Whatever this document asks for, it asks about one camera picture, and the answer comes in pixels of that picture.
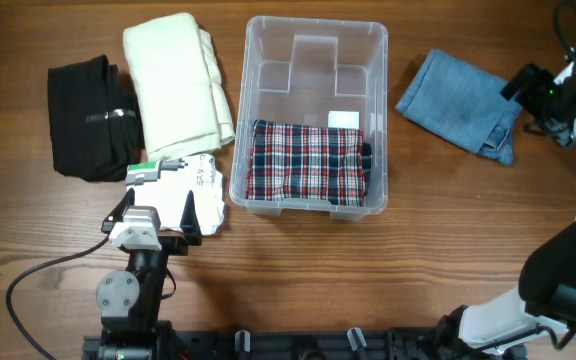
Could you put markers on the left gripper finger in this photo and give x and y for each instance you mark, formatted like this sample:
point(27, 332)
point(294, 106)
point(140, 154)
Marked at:
point(189, 223)
point(117, 214)

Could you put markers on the black garment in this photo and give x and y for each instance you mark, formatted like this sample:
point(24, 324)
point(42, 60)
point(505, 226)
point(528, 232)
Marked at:
point(95, 125)

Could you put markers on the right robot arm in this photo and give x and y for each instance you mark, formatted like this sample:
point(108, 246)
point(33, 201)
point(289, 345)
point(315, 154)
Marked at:
point(544, 300)

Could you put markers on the cream folded cloth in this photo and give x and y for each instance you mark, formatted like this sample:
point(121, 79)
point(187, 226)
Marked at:
point(176, 77)

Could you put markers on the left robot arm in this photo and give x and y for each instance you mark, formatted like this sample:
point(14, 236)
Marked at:
point(130, 299)

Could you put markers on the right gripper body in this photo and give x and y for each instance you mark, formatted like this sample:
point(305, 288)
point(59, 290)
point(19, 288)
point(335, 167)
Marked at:
point(539, 98)

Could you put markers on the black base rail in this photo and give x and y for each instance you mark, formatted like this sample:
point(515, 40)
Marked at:
point(413, 343)

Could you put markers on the clear plastic storage bin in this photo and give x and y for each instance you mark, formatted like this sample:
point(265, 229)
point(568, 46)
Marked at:
point(305, 71)

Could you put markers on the white printed t-shirt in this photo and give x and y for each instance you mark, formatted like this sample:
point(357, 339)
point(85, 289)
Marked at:
point(165, 185)

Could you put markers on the blue denim jeans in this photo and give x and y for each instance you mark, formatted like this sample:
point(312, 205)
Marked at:
point(462, 104)

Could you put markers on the red plaid shirt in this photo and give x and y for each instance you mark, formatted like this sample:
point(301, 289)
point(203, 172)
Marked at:
point(307, 162)

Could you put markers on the white label in bin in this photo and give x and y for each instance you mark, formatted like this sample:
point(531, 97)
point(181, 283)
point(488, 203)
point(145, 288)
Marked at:
point(344, 120)

